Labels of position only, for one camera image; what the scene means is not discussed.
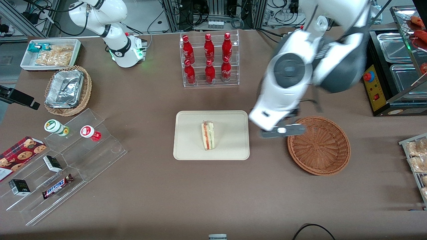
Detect triangle sandwich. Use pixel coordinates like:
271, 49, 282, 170
201, 121, 215, 150

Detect brown wicker basket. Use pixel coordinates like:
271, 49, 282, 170
288, 116, 351, 176

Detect beige rectangular tray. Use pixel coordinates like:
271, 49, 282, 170
173, 111, 250, 161

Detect light wicker basket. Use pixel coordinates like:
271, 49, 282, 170
44, 65, 92, 117

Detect aluminium foil tray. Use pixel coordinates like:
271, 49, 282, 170
45, 69, 84, 109

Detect clear acrylic bottle rack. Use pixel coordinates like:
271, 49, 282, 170
180, 30, 240, 88

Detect red cola bottle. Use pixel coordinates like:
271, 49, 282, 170
205, 59, 216, 84
223, 32, 233, 60
204, 33, 215, 62
182, 35, 195, 64
221, 56, 232, 82
184, 59, 196, 84

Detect black food warmer machine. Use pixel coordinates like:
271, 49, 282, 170
363, 5, 427, 117

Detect steel warmer pan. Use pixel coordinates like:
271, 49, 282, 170
377, 32, 413, 63
390, 63, 427, 94

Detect bagged beige pastry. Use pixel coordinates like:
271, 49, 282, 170
408, 156, 427, 173
405, 139, 427, 157

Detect red sausage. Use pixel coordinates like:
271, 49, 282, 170
410, 16, 427, 30

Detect red lid snack cup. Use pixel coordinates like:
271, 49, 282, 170
80, 125, 102, 142

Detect clear acrylic stepped stand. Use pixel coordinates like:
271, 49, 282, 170
0, 108, 128, 226

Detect green lid snack cup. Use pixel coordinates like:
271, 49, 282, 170
44, 119, 70, 137

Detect beige cracker snack bags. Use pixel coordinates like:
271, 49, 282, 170
35, 45, 74, 66

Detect small black chocolate box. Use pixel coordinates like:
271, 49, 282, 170
43, 155, 63, 173
8, 179, 31, 196

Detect Snickers chocolate bar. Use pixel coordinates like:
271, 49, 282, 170
42, 174, 74, 200

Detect teal snack packet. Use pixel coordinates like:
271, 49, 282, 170
28, 43, 51, 53

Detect white plastic snack bin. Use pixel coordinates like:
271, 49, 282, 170
20, 39, 81, 71

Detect red tartan cookie box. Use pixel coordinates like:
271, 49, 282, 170
0, 136, 47, 182

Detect black cable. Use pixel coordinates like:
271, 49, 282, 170
293, 223, 336, 240

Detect white wire snack tray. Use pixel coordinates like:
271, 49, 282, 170
398, 133, 427, 209

